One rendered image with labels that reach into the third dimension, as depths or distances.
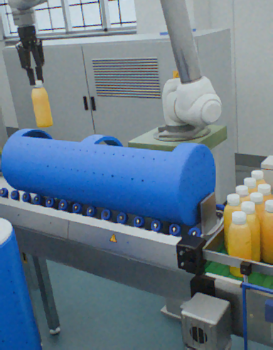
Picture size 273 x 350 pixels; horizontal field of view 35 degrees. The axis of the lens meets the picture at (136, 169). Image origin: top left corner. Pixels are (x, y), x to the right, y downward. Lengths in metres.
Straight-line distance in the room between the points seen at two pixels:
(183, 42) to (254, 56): 2.47
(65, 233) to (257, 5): 3.02
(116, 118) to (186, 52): 1.84
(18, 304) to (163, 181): 0.65
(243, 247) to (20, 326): 0.81
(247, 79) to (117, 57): 1.42
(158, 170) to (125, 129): 2.22
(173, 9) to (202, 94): 0.36
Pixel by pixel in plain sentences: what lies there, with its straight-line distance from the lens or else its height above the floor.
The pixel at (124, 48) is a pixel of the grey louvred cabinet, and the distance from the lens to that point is 3.46.
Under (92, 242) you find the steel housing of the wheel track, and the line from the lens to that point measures 1.74.
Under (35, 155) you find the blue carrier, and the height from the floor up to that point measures 1.18.
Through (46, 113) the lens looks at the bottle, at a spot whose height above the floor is 1.30.
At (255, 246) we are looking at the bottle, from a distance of 1.40.
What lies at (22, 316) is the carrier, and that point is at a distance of 1.64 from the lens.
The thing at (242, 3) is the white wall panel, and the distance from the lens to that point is 4.33.
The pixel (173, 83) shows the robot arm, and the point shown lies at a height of 1.33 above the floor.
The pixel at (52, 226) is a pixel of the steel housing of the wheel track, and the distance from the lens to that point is 1.89.
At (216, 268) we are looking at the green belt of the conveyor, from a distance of 1.42.
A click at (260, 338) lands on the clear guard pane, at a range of 1.37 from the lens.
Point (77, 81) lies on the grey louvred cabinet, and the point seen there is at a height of 1.13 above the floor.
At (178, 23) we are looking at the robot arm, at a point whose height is 1.60.
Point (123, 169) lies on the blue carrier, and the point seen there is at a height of 1.17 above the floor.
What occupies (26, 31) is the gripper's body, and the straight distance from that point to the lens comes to 1.88.
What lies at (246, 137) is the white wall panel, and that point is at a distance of 4.54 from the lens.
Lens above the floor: 1.69
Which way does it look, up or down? 21 degrees down
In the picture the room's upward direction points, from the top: 7 degrees counter-clockwise
